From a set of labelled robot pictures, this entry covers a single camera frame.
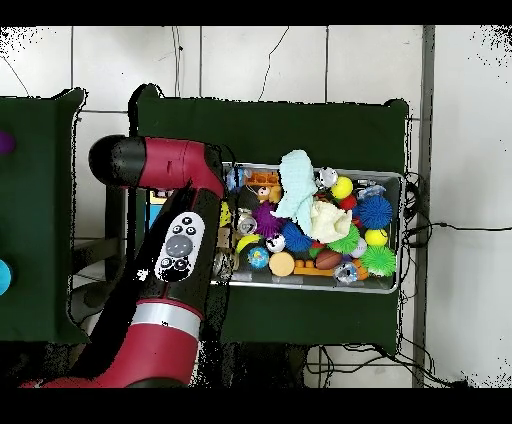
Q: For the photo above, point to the blue globe print ball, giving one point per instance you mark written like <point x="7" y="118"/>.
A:
<point x="258" y="256"/>

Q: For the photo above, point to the purple spiky monster toy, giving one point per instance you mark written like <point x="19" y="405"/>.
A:
<point x="266" y="220"/>

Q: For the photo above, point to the wooden box with three holes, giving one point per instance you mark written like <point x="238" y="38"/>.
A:
<point x="155" y="212"/>

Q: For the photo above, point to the tan foam disc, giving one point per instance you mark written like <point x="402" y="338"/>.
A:
<point x="281" y="264"/>

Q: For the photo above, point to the blue spiky rubber ball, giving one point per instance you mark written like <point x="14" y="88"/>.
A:
<point x="374" y="212"/>

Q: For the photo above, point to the cream waffle cloth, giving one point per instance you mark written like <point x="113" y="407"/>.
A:
<point x="330" y="222"/>

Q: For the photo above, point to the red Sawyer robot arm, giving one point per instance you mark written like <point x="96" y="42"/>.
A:
<point x="168" y="164"/>

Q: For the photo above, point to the small purple round object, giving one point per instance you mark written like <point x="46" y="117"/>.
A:
<point x="6" y="142"/>

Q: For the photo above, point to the mint green waffle cloth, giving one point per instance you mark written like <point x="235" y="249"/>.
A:
<point x="298" y="180"/>

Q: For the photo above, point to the yellow smiley ball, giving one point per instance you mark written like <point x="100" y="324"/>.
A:
<point x="376" y="237"/>

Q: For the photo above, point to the cyan round object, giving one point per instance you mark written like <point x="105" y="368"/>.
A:
<point x="4" y="276"/>

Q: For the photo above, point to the dark green tablecloth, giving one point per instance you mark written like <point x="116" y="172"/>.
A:
<point x="44" y="180"/>
<point x="300" y="128"/>

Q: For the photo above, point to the yellow tennis ball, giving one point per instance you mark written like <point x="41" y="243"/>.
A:
<point x="341" y="187"/>

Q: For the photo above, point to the green spiky rubber ball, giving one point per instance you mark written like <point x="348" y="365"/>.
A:
<point x="378" y="260"/>

